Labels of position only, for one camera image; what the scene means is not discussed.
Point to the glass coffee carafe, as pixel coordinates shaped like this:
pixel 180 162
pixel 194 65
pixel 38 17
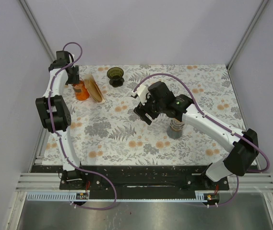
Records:
pixel 173 133

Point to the floral tablecloth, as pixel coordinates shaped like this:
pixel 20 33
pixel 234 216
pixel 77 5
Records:
pixel 112 134

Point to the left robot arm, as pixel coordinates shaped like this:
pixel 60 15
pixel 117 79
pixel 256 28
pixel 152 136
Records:
pixel 56 118

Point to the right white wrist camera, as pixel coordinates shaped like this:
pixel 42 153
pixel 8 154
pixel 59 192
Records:
pixel 141 93

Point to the brown coffee filter stack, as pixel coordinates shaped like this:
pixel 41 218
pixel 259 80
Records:
pixel 93 89

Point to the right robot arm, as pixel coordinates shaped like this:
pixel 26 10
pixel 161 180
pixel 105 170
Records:
pixel 158 99

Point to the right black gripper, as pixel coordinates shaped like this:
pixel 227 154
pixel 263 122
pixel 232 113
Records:
pixel 141 111

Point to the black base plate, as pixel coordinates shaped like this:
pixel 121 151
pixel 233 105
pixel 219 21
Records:
pixel 186 177

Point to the white slotted cable duct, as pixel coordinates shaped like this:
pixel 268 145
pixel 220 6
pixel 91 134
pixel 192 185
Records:
pixel 77 197

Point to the glass of orange liquid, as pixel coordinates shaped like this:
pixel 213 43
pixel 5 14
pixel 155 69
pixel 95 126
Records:
pixel 80 91

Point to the dark green dripper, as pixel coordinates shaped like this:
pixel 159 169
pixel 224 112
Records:
pixel 115 75

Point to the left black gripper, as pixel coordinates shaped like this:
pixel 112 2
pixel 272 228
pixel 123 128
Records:
pixel 75 79

